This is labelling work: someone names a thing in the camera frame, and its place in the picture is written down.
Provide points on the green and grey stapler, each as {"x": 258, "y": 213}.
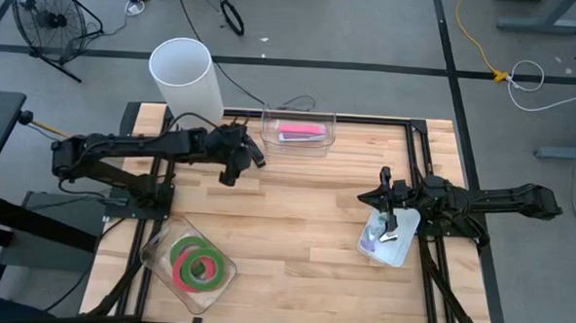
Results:
{"x": 373, "y": 230}

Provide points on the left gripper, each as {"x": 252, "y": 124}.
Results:
{"x": 230, "y": 147}

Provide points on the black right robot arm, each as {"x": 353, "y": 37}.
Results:
{"x": 500, "y": 202}

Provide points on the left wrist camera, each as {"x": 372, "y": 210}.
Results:
{"x": 230, "y": 176}

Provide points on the white cylindrical tube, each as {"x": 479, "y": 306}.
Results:
{"x": 187, "y": 79}

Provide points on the grey desk leg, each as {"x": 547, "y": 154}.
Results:
{"x": 542, "y": 24}

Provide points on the pink tape roll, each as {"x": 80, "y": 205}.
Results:
{"x": 178, "y": 273}

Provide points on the clear plastic bin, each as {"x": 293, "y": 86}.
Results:
{"x": 214, "y": 299}
{"x": 298, "y": 149}

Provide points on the black support beam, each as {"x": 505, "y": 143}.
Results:
{"x": 32, "y": 218}

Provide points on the white plastic bin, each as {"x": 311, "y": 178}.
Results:
{"x": 406, "y": 240}

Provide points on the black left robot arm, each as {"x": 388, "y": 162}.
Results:
{"x": 137, "y": 147}

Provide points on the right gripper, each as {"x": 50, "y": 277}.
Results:
{"x": 410, "y": 200}

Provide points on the grey floor bar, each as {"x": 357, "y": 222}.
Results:
{"x": 566, "y": 153}

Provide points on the black aluminium table frame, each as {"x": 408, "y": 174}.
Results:
{"x": 368, "y": 119}

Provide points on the black floor fan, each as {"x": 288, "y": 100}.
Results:
{"x": 48, "y": 19}

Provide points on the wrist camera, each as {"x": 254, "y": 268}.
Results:
{"x": 400, "y": 187}
{"x": 230, "y": 176}

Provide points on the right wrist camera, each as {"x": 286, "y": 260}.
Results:
{"x": 400, "y": 187}

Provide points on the purple staple remover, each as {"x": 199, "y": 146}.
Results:
{"x": 371, "y": 244}

